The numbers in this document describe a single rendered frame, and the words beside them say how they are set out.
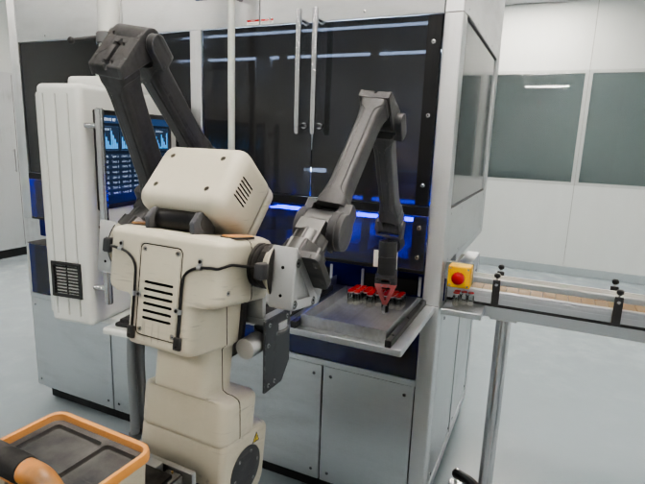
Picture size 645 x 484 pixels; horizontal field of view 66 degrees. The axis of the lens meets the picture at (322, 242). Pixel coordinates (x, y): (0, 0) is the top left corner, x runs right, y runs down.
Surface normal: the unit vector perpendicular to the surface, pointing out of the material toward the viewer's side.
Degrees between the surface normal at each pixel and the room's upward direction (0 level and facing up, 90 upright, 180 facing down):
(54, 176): 90
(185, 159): 48
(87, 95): 90
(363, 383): 90
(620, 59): 90
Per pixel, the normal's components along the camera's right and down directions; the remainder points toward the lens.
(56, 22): -0.42, 0.17
